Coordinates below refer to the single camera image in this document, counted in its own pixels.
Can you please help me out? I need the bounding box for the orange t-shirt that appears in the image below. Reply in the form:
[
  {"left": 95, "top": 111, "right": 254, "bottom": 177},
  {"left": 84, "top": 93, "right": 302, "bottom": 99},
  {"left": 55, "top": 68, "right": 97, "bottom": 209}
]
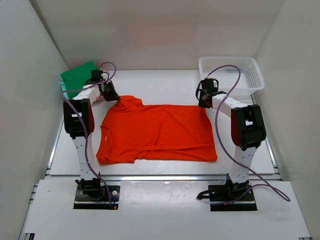
[{"left": 96, "top": 95, "right": 218, "bottom": 165}]

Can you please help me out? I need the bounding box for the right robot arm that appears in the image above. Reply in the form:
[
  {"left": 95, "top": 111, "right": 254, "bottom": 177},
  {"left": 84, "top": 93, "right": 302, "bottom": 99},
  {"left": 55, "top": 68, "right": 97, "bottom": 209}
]
[{"left": 195, "top": 78, "right": 266, "bottom": 200}]

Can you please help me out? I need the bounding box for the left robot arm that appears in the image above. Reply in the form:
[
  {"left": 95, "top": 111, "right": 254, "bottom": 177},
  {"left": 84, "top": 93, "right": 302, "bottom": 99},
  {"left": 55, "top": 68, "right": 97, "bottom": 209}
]
[{"left": 63, "top": 69, "right": 121, "bottom": 199}]

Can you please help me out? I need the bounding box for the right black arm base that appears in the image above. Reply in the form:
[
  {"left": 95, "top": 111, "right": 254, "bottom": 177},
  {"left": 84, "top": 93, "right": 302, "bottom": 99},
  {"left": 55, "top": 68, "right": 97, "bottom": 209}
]
[{"left": 196, "top": 174, "right": 258, "bottom": 212}]

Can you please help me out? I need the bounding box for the pink folded t-shirt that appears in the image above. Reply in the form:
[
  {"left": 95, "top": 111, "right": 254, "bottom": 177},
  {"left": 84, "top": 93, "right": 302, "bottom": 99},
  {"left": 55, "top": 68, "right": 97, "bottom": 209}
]
[{"left": 95, "top": 95, "right": 104, "bottom": 101}]

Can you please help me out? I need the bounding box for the green folded t-shirt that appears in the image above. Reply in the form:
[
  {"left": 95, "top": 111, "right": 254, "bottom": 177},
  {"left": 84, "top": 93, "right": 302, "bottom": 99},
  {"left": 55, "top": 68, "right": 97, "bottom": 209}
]
[{"left": 60, "top": 61, "right": 98, "bottom": 91}]

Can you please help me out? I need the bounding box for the teal folded t-shirt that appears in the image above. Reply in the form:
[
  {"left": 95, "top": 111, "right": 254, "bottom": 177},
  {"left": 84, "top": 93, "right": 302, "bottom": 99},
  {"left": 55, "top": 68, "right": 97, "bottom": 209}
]
[{"left": 59, "top": 81, "right": 67, "bottom": 93}]

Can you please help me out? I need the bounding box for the white plastic mesh basket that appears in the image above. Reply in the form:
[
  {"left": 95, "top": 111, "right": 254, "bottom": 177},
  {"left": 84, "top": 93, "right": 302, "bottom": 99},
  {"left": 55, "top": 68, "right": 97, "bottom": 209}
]
[{"left": 198, "top": 56, "right": 265, "bottom": 98}]

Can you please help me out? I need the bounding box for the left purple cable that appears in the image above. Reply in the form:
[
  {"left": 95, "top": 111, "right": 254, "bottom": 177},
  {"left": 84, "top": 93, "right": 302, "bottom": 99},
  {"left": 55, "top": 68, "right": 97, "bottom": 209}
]
[{"left": 61, "top": 61, "right": 118, "bottom": 210}]

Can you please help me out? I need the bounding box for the purple cable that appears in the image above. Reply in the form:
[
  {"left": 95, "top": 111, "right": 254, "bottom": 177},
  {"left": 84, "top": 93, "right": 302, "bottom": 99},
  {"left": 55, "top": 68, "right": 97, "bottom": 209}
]
[
  {"left": 205, "top": 64, "right": 291, "bottom": 207},
  {"left": 61, "top": 61, "right": 118, "bottom": 210}
]

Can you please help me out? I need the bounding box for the aluminium rail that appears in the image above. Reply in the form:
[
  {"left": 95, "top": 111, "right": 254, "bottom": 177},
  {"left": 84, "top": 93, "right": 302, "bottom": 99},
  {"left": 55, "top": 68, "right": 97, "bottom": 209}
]
[{"left": 45, "top": 173, "right": 281, "bottom": 181}]

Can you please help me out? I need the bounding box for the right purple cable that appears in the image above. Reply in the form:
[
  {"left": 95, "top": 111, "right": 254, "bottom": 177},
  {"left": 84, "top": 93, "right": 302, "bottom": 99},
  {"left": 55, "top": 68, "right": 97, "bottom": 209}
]
[{"left": 205, "top": 64, "right": 291, "bottom": 207}]

